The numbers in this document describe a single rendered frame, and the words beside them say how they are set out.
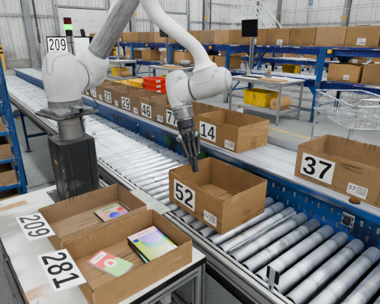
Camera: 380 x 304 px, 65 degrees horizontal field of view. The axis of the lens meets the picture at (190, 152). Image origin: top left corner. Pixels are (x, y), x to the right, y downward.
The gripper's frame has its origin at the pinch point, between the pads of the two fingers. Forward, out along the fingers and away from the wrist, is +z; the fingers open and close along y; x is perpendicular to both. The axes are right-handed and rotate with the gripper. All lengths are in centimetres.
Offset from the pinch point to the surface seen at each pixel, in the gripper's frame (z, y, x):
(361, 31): -114, -502, -127
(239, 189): 20.2, -27.9, -4.4
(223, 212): 20.7, 0.3, 13.4
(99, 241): 20, 45, -10
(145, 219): 18.3, 24.4, -9.9
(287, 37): -155, -502, -269
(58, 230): 15, 55, -33
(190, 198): 16.2, 1.2, -7.4
